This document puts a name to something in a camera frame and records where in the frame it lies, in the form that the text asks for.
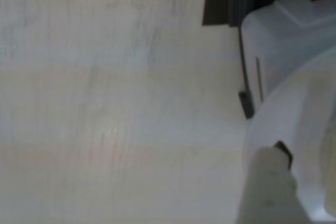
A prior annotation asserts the gray curved toy track piece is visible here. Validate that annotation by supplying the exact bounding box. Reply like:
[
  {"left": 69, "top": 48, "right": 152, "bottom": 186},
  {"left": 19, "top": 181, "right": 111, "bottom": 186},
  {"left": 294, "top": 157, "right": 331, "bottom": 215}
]
[{"left": 201, "top": 0, "right": 316, "bottom": 120}]

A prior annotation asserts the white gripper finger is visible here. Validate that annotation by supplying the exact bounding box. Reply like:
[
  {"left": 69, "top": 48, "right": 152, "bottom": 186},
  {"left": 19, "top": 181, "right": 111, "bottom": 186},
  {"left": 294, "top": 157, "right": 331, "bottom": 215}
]
[{"left": 235, "top": 141, "right": 305, "bottom": 224}]

